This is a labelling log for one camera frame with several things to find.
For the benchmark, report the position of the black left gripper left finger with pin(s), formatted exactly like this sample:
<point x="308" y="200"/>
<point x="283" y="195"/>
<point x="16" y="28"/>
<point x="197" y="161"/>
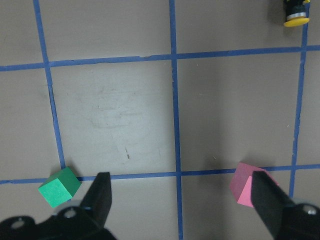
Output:
<point x="97" y="201"/>

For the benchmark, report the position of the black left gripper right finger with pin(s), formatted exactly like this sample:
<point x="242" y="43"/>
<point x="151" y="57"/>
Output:
<point x="269" y="201"/>

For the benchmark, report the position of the yellow push button switch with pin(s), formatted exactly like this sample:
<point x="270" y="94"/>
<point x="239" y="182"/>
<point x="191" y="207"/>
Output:
<point x="295" y="13"/>

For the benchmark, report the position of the pink foam cube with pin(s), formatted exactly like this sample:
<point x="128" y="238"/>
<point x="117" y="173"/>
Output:
<point x="241" y="183"/>

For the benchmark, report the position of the green foam cube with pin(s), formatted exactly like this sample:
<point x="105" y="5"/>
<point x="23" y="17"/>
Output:
<point x="59" y="187"/>

